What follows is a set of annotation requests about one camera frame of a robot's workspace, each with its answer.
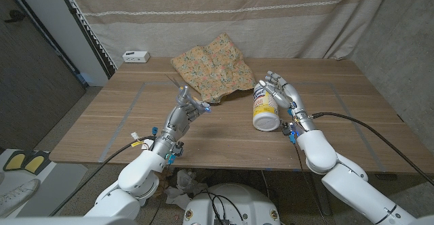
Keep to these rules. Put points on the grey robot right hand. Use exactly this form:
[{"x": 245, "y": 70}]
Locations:
[{"x": 293, "y": 98}]

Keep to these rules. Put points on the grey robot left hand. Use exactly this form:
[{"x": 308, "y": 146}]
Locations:
[{"x": 176, "y": 123}]

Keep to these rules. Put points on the grey scissors with tan grips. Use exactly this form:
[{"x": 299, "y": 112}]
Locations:
[{"x": 174, "y": 82}]

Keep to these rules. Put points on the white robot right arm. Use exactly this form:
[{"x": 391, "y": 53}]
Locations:
[{"x": 318, "y": 150}]

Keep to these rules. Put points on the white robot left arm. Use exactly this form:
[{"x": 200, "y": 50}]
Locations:
[{"x": 139, "y": 174}]

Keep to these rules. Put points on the crumpled white paper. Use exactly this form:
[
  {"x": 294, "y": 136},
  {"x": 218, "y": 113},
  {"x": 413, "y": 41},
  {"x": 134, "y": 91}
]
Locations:
[{"x": 186, "y": 181}]

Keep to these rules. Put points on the crumpled brown paper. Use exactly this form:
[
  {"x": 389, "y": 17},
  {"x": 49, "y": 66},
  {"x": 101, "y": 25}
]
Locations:
[{"x": 164, "y": 181}]

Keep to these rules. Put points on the white yellow wipes canister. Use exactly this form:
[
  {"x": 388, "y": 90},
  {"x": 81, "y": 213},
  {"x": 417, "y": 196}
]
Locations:
[{"x": 264, "y": 116}]

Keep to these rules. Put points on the floral patterned cloth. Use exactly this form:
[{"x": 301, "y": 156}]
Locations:
[{"x": 213, "y": 65}]

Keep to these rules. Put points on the white power strip box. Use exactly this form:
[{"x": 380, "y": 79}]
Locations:
[{"x": 135, "y": 56}]

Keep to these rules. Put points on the beige striped curtain backdrop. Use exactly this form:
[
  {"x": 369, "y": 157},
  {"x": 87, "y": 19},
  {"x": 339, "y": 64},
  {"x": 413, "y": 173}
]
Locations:
[{"x": 237, "y": 15}]

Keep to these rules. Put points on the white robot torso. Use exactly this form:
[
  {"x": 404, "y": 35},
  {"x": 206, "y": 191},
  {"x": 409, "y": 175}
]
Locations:
[{"x": 244, "y": 201}]

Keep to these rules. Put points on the metal table leg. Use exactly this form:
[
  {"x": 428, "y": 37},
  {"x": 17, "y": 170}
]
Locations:
[{"x": 322, "y": 201}]

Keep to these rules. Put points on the yellow black foot pad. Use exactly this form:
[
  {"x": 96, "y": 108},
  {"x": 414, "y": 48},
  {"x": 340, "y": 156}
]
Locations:
[
  {"x": 38, "y": 160},
  {"x": 15, "y": 161}
]

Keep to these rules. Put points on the dark grey door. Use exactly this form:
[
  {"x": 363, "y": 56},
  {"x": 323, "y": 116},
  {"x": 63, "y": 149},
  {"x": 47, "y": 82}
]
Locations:
[{"x": 34, "y": 82}]

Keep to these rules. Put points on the white sneaker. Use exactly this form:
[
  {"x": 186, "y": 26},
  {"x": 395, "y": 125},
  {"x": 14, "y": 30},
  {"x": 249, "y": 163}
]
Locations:
[{"x": 18, "y": 194}]

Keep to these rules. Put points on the perforated metal rail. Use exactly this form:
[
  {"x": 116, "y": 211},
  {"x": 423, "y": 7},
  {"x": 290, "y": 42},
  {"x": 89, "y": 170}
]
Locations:
[{"x": 89, "y": 35}]

